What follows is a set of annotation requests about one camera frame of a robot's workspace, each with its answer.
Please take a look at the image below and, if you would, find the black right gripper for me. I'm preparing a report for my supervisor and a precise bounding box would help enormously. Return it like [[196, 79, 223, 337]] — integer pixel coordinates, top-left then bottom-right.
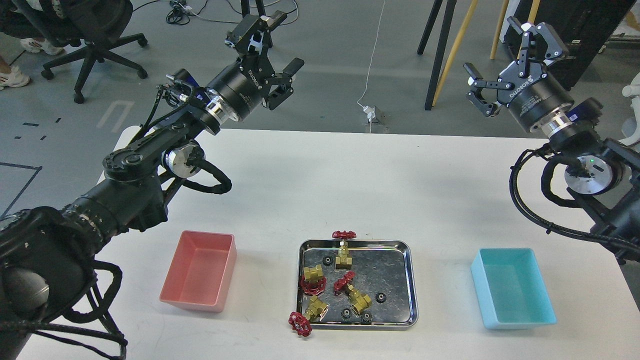
[[463, 16, 576, 135]]

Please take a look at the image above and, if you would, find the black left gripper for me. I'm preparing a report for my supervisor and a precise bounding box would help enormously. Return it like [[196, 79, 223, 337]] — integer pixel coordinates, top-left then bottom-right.
[[206, 11, 306, 122]]

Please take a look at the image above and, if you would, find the brass valve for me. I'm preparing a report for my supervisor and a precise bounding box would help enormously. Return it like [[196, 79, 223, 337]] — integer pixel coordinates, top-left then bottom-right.
[[332, 230, 357, 271], [299, 264, 327, 296], [288, 295, 329, 337]]

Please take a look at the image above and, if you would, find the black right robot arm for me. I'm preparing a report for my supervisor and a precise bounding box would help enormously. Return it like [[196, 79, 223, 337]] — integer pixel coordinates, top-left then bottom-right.
[[464, 16, 640, 265]]

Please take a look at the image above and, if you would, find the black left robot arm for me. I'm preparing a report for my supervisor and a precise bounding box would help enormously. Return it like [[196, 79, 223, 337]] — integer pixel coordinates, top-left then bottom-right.
[[0, 7, 304, 360]]

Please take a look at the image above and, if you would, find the black cabinet box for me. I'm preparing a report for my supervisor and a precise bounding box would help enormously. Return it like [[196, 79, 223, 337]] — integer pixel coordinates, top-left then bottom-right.
[[534, 0, 636, 91]]

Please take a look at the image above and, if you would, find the brass valve at tray top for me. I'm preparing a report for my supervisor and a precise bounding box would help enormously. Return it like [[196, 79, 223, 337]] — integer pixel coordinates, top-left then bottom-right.
[[332, 230, 357, 271]]

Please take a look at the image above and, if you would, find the light blue plastic box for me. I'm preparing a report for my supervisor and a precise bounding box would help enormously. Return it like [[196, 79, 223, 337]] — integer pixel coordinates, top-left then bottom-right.
[[470, 248, 557, 330]]

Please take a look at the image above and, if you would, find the pink plastic box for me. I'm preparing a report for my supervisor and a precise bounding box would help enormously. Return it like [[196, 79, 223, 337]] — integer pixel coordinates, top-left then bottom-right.
[[158, 230, 237, 313]]

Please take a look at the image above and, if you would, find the brass valve tray centre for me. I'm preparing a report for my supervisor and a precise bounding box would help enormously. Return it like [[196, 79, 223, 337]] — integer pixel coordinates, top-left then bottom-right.
[[333, 270, 373, 315]]

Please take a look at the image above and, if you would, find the brass valve at tray edge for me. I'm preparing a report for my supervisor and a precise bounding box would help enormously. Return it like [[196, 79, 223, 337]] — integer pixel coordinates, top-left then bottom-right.
[[288, 295, 329, 337]]

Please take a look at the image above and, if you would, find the black stand legs top centre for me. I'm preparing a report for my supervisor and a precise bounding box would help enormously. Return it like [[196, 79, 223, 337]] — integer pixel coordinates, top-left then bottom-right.
[[240, 0, 266, 18]]

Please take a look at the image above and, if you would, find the wooden yellow stand leg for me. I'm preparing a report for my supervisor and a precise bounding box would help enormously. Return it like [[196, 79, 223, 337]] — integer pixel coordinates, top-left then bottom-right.
[[431, 0, 478, 106]]

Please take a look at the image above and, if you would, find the black tripod leg pair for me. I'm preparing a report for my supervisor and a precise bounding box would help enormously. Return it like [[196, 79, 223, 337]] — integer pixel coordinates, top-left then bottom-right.
[[416, 0, 457, 111]]

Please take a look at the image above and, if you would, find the black office chair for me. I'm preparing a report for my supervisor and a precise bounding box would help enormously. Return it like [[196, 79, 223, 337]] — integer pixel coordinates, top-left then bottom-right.
[[0, 0, 149, 105]]

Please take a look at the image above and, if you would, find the shiny metal tray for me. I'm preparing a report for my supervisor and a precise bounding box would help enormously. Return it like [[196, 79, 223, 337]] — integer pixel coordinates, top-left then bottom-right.
[[295, 239, 418, 330]]

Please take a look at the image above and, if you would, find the person's white sneaker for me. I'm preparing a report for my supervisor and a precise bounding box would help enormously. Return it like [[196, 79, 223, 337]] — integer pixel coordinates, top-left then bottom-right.
[[0, 65, 31, 90]]

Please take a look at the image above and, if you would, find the white power adapter with cable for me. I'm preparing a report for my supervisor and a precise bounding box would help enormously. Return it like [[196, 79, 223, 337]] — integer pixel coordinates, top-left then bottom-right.
[[356, 0, 386, 133]]

